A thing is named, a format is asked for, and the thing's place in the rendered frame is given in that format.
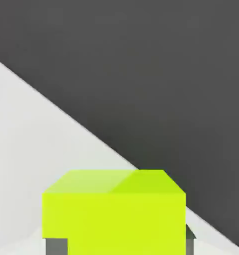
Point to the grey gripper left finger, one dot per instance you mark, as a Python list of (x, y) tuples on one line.
[(56, 247)]

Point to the small yellow-green cube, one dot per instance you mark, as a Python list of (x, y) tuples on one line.
[(119, 217)]

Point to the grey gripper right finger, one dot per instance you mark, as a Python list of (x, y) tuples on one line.
[(190, 242)]

